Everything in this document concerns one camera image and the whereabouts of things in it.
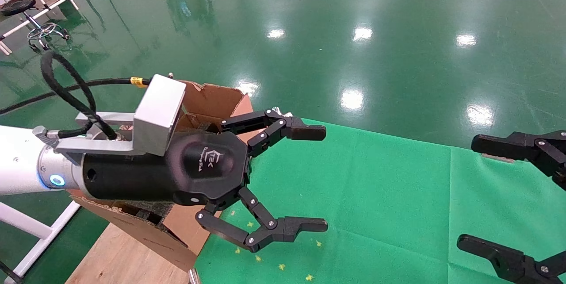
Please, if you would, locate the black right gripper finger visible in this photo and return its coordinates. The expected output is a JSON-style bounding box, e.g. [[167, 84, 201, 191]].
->
[[457, 234, 566, 284], [470, 130, 566, 190]]

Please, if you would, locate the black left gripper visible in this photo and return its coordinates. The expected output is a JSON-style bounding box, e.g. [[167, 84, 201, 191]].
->
[[82, 108, 329, 253]]

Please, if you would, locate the large open brown carton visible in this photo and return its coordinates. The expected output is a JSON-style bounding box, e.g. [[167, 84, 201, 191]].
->
[[69, 81, 262, 272]]

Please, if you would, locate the green table cloth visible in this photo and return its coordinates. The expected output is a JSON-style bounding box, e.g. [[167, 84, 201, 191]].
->
[[195, 116, 566, 284]]

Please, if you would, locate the black foam block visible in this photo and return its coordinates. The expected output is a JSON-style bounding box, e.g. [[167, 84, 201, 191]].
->
[[124, 200, 174, 225]]

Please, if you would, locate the black seat chrome stool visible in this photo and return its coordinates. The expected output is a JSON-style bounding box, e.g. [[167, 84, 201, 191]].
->
[[0, 0, 71, 52]]

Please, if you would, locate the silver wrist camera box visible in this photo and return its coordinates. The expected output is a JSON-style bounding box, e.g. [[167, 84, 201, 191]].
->
[[55, 74, 186, 157]]

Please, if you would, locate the thick black camera cable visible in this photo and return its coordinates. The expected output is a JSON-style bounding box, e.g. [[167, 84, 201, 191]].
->
[[0, 50, 153, 141]]

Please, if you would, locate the white tube floor frame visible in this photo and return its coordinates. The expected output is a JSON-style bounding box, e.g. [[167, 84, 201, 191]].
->
[[0, 200, 82, 284]]

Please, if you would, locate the white tube rack frame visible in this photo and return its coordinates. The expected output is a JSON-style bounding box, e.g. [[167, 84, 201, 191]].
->
[[0, 0, 80, 56]]

